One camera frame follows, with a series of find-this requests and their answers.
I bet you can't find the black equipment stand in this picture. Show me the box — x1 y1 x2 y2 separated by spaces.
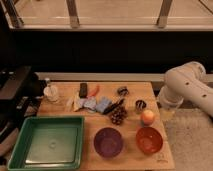
0 65 44 158

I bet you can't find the black rectangular block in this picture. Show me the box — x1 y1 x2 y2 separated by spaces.
79 83 88 98

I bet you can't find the dark round toy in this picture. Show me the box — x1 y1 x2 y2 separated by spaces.
117 86 129 96

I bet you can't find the red bowl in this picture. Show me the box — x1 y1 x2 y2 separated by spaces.
135 127 163 155

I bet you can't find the bunch of dark grapes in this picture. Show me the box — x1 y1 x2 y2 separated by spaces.
110 106 127 125

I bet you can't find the blue sponge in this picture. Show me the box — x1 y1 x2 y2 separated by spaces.
95 97 112 113

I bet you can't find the small dark cup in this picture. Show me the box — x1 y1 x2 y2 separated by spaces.
135 100 147 113

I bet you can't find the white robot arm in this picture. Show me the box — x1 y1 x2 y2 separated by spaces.
158 61 213 118

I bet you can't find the pale yellow banana toy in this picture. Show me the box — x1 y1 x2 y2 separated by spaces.
66 93 85 112

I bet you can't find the black marker pen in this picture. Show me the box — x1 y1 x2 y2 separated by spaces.
103 98 124 115

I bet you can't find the green plastic tray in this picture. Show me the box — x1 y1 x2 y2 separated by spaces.
7 116 84 171

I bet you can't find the crumpled blue grey cloth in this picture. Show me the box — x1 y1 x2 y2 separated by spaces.
78 97 97 111

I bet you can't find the purple bowl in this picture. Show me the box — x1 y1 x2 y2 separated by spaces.
93 127 123 158

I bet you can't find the orange carrot toy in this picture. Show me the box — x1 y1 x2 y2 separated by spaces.
87 85 100 98

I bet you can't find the peach apple fruit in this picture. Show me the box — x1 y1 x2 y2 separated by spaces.
140 110 155 125

